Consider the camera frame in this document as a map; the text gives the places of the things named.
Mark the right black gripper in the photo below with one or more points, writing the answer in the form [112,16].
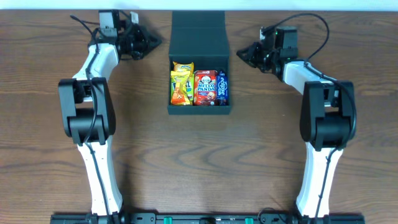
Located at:
[257,53]

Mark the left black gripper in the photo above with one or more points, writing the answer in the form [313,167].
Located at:
[144,41]

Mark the blue Eclipse mint box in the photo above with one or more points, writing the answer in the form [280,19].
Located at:
[222,88]

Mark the small yellow snack packet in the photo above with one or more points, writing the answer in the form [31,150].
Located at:
[183,67]

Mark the black gift box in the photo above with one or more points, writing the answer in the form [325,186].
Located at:
[199,37]

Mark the red Hello Panda box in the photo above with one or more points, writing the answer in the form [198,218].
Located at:
[205,87]

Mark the green Pretz box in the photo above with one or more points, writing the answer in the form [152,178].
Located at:
[190,87]

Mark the yellow orange snack packet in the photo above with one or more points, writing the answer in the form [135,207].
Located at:
[179,95]

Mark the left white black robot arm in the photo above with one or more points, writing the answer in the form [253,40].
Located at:
[88,115]

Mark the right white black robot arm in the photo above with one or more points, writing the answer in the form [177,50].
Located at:
[327,117]

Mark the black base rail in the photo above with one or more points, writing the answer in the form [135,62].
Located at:
[151,218]

